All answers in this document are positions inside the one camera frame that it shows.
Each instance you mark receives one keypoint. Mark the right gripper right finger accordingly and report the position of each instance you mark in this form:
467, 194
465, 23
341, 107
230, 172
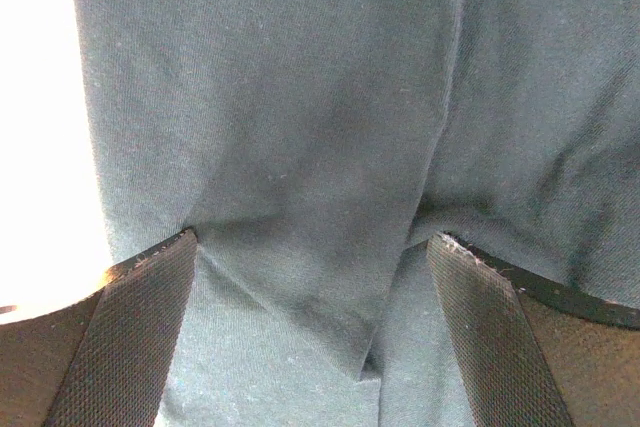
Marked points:
531, 351

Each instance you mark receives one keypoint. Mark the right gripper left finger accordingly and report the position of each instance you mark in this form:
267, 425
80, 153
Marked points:
104, 360

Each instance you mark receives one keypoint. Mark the black t-shirt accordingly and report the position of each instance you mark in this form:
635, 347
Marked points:
322, 151

